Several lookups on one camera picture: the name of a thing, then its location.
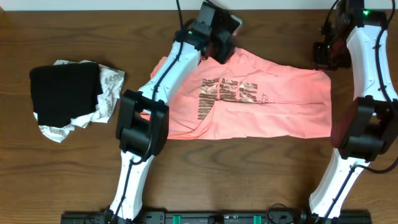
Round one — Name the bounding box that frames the pink t-shirt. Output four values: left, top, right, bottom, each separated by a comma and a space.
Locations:
168, 48, 332, 140

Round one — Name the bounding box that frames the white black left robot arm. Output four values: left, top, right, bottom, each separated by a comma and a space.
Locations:
104, 1, 243, 223

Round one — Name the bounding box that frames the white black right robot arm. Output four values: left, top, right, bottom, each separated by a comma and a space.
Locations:
300, 0, 397, 223

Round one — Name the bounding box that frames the white leaf-patterned garment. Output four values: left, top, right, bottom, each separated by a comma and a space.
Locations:
39, 64, 125, 143

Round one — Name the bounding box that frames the black folded garment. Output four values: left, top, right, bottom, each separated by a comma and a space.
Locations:
29, 62, 103, 128

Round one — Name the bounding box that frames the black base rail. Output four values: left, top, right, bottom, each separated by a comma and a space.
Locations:
60, 210, 373, 224

